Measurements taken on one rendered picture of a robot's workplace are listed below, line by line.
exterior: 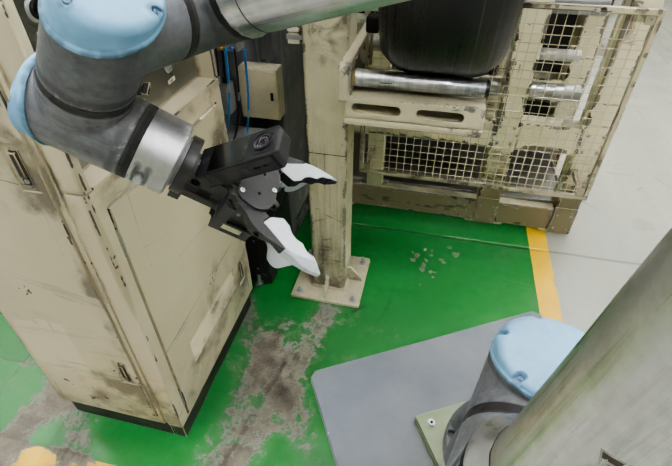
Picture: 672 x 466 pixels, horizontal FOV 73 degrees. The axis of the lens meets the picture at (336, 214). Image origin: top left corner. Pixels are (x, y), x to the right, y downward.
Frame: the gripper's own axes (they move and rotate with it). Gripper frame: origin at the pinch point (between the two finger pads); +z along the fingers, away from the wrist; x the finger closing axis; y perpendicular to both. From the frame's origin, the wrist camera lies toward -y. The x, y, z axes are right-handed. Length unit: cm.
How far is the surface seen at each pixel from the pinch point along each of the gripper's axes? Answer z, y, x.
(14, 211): -41, 49, -8
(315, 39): -1, 26, -74
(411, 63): 18, 9, -60
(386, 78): 17, 18, -63
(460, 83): 31, 7, -62
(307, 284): 46, 106, -50
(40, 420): -20, 133, 14
